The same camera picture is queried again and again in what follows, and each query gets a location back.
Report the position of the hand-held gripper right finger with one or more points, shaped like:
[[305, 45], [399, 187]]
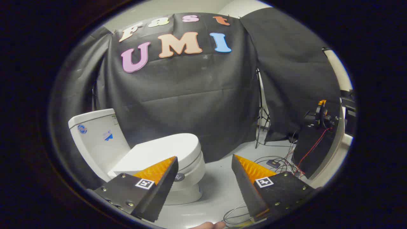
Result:
[[246, 190]]

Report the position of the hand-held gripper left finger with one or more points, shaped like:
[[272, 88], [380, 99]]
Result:
[[162, 194]]

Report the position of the white toilet lid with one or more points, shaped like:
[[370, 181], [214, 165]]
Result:
[[165, 149]]

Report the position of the white toilet body with tank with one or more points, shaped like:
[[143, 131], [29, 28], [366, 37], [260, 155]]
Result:
[[98, 140]]

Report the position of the small black box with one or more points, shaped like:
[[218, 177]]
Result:
[[273, 163]]

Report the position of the black cloth covered stand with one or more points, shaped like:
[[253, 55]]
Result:
[[313, 159]]

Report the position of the black tripod light stand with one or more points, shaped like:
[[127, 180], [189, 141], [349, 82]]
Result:
[[262, 112]]

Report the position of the black backdrop cloth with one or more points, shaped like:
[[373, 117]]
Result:
[[190, 95], [79, 82], [295, 70]]

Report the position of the black device with orange tab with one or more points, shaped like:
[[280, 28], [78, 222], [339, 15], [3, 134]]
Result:
[[319, 116]]

